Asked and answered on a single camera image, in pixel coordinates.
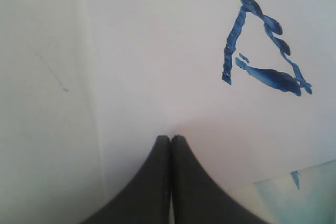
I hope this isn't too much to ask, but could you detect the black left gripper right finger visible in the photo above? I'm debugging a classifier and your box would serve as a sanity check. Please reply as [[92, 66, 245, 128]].
[[171, 135, 265, 224]]

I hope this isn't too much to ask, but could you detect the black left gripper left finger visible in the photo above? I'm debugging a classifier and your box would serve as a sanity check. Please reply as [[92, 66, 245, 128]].
[[83, 135, 171, 223]]

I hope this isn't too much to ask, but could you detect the white plate with blue paint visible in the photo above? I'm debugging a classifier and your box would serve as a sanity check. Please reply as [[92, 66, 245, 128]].
[[229, 161, 335, 223]]

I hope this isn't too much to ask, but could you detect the white paper sheet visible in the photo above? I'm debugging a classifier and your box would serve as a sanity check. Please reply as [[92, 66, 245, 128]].
[[86, 0, 335, 195]]

